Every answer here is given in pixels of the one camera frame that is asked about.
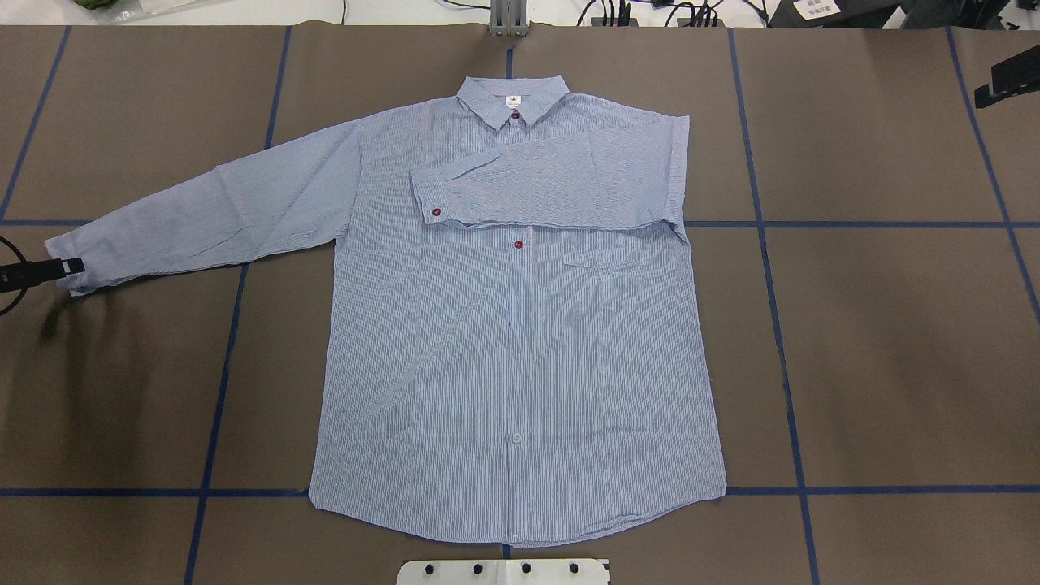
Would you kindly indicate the aluminium frame post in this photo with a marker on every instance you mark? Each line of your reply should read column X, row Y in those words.
column 508, row 18

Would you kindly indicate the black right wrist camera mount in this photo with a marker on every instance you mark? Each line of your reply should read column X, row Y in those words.
column 1015, row 76

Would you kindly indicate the green folded cloth pouch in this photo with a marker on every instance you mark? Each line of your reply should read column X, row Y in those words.
column 93, row 5

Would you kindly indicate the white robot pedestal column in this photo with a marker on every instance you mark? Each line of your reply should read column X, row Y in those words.
column 506, row 571

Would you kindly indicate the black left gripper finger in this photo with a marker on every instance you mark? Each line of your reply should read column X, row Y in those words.
column 24, row 275

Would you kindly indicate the light blue striped shirt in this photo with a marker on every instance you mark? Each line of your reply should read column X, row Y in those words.
column 515, row 352

